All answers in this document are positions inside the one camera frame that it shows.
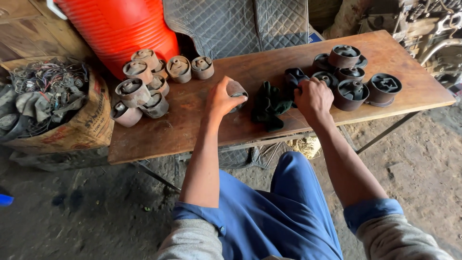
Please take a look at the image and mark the person's right hand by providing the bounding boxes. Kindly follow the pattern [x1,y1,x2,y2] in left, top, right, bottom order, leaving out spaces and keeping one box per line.
[294,77,335,122]

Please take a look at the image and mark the person's left hand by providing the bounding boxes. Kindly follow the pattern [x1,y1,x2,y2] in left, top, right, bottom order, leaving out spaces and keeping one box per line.
[206,76,249,120]

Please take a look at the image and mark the brown metal bushing cylinder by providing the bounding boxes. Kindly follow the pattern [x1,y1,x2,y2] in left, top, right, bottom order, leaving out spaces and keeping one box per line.
[225,80,249,113]

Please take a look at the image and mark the black rubber bushing cylinder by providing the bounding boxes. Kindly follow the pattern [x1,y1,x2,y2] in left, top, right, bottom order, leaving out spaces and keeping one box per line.
[284,67,310,109]

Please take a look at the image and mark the dark green cloth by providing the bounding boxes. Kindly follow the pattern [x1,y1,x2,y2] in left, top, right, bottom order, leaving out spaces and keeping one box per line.
[250,80,293,133]

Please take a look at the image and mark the cluster of dark cleaned bushings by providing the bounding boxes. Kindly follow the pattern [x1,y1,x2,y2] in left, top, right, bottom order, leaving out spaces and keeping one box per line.
[312,44,403,112]

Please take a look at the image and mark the blue and white box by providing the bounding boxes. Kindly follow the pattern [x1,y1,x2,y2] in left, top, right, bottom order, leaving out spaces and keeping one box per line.
[308,25,326,45]

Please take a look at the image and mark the grey quilted car mat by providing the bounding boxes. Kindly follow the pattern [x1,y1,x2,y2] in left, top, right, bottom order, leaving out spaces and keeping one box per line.
[162,0,310,60]

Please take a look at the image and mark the clump of dry straw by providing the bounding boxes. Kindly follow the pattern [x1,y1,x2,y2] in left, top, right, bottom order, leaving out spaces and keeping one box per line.
[288,136,322,160]

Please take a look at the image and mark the beige dirty sack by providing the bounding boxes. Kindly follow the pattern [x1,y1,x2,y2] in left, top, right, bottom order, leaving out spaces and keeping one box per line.
[322,0,366,40]

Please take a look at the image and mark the grey quilted floor mat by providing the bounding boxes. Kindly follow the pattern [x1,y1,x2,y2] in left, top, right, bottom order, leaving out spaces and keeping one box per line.
[218,142,294,170]

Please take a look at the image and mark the pile of dusty metal bushings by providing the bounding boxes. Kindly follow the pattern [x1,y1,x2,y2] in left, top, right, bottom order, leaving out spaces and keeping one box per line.
[110,48,215,128]

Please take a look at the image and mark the orange ribbed water cooler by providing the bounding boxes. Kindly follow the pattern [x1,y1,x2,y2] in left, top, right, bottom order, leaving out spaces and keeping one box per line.
[46,0,180,81]

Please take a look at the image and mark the person's blue trousers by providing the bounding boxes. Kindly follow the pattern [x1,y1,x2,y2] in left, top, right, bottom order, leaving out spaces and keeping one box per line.
[173,151,344,260]

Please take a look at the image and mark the greasy engine block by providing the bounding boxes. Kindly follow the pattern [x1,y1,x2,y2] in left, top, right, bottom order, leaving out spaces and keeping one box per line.
[357,0,462,89]

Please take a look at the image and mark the person's left grey sleeve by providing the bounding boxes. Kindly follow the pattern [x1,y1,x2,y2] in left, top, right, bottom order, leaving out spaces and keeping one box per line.
[156,201,227,260]

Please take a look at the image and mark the person's grey sleeve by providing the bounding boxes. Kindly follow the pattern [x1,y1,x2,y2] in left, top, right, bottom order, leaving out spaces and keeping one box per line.
[343,198,456,260]
[156,201,227,260]

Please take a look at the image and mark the person's right grey sleeve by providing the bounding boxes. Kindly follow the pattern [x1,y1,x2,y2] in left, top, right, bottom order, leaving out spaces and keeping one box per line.
[343,198,456,260]

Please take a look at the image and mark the carton of wires and rags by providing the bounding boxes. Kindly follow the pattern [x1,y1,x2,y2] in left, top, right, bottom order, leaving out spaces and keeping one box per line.
[0,56,115,156]

